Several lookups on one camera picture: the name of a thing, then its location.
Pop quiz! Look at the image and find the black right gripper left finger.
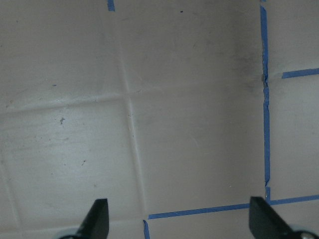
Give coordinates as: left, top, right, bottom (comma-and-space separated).
60, 198, 109, 239

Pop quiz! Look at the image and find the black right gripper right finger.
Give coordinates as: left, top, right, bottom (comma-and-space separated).
249, 196, 319, 239

